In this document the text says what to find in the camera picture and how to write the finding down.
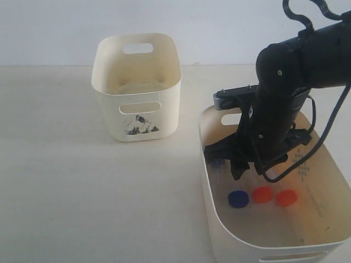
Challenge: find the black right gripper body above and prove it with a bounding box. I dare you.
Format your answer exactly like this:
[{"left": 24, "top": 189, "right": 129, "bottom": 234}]
[{"left": 219, "top": 94, "right": 312, "bottom": 172}]

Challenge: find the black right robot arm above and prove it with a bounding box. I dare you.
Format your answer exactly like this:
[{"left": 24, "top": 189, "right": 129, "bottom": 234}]
[{"left": 203, "top": 18, "right": 350, "bottom": 180}]

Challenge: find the large cream plastic bin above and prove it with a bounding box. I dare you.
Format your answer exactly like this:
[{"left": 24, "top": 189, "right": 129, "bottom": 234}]
[{"left": 197, "top": 105, "right": 351, "bottom": 263}]

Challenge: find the small cream plastic bin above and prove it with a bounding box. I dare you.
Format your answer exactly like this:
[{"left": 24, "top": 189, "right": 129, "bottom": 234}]
[{"left": 91, "top": 33, "right": 182, "bottom": 142}]

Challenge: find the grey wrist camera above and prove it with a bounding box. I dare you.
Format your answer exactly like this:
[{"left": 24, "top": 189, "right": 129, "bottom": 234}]
[{"left": 213, "top": 85, "right": 258, "bottom": 111}]

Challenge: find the black camera cable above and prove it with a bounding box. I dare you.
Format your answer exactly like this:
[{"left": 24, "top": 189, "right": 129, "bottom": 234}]
[{"left": 254, "top": 0, "right": 351, "bottom": 184}]

